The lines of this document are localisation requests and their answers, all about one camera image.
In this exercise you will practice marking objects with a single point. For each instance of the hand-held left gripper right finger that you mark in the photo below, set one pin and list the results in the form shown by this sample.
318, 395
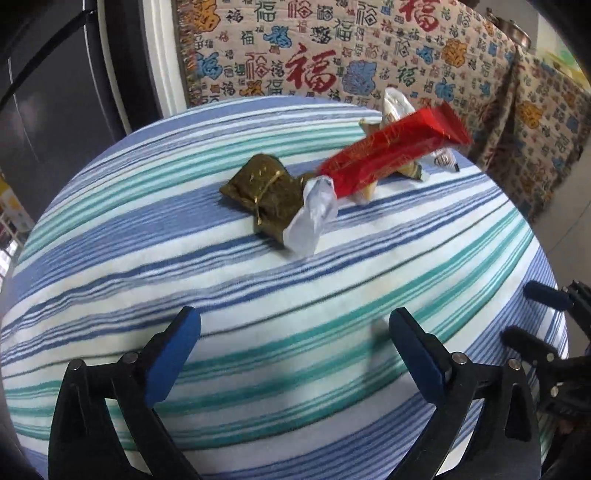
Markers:
413, 355

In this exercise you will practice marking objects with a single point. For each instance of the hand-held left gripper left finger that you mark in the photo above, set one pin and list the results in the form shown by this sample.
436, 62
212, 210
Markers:
173, 355

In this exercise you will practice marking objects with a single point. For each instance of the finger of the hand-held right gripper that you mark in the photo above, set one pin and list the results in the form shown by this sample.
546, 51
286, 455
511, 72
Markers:
547, 294
526, 339

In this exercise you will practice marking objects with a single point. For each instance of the red plastic wrapper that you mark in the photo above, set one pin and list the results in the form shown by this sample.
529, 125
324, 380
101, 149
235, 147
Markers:
383, 152

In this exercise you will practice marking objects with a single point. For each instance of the blue white striped tablecloth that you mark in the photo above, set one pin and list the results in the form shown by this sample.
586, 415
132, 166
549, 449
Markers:
258, 295

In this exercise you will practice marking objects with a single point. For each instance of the small white sachet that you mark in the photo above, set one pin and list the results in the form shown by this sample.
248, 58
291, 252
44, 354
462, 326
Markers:
443, 160

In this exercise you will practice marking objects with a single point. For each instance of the gold foil wrapper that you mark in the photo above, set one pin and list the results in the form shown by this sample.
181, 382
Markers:
263, 194

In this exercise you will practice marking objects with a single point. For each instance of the yellow box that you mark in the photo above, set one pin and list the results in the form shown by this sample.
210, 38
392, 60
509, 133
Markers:
14, 207

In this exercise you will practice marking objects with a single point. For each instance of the beige pointed wrapper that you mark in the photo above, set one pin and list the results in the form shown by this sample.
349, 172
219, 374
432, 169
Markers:
369, 129

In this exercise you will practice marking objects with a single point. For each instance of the green yellow cloth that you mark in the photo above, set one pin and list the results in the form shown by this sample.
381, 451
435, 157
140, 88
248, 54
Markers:
568, 60

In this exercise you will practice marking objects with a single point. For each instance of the white printed wrapper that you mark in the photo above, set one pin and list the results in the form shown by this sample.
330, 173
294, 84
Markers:
397, 108

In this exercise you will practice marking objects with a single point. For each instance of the metal pot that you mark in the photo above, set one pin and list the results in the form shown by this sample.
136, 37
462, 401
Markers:
512, 27

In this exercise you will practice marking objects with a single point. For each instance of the grey refrigerator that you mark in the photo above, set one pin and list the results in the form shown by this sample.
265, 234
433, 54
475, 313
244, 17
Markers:
69, 74

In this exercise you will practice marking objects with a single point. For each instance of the printed patterned blanket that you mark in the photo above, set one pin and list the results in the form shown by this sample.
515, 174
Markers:
369, 50

